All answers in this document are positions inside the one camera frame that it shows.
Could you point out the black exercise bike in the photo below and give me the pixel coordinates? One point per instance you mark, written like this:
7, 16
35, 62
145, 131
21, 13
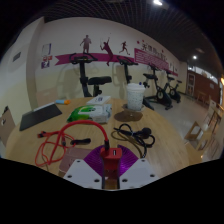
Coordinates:
83, 75
128, 75
160, 95
173, 95

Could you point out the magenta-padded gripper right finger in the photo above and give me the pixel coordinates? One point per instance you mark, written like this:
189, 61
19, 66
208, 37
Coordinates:
136, 171

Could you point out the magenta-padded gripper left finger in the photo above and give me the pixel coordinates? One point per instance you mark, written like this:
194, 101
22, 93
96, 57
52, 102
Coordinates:
83, 171

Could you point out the green wet wipes pack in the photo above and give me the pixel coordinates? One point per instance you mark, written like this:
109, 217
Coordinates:
86, 112

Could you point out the wall poster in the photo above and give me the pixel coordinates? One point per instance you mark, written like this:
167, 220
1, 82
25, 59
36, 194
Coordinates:
46, 56

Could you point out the red charger block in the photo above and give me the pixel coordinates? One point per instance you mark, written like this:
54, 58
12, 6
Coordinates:
111, 158

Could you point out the group of wooden chairs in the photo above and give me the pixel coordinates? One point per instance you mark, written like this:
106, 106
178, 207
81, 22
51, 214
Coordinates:
215, 116

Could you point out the round ceiling light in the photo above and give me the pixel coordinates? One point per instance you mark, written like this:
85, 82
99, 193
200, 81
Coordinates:
194, 57
157, 2

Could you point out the brown round coaster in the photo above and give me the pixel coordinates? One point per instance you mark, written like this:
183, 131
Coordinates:
126, 116

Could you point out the grey wall sign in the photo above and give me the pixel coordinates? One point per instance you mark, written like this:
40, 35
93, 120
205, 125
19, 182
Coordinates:
16, 56

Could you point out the white flat box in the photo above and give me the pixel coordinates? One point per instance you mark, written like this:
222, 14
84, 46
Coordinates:
98, 100

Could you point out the small wooden stool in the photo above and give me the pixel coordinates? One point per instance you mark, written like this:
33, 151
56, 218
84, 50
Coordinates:
195, 131

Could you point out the small orange and blue item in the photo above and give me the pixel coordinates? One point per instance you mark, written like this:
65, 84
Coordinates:
62, 102

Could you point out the white plastic cup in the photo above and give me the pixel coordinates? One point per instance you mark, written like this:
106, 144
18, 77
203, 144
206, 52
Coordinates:
135, 98

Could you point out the magenta sports wall decal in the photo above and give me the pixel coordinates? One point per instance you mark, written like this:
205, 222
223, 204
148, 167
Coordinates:
96, 57

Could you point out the square wooden stool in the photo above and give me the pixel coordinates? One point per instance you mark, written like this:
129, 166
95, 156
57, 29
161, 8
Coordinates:
195, 153

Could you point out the wooden chair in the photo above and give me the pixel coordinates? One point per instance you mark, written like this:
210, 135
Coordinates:
6, 125
45, 96

